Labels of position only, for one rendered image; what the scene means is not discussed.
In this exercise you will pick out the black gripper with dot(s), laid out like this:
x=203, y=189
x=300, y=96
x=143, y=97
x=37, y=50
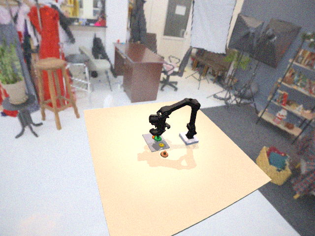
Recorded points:
x=160, y=129

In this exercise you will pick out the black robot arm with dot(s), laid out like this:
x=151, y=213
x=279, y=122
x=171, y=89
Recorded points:
x=167, y=110

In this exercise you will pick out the green gear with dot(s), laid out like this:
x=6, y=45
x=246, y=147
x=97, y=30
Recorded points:
x=157, y=138

